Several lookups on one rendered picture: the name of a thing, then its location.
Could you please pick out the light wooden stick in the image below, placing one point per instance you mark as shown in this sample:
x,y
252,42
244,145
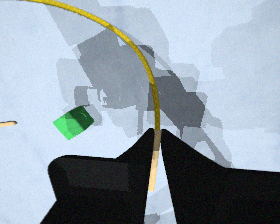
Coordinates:
x,y
11,123

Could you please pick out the green wooden block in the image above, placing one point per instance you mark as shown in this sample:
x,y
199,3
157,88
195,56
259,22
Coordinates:
x,y
73,122

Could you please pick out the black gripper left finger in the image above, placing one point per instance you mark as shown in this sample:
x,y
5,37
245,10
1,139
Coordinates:
x,y
123,178

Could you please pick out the yellow string with wooden stick end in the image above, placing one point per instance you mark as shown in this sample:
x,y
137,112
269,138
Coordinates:
x,y
157,130

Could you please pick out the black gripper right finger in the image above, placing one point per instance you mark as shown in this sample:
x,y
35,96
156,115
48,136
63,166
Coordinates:
x,y
202,191

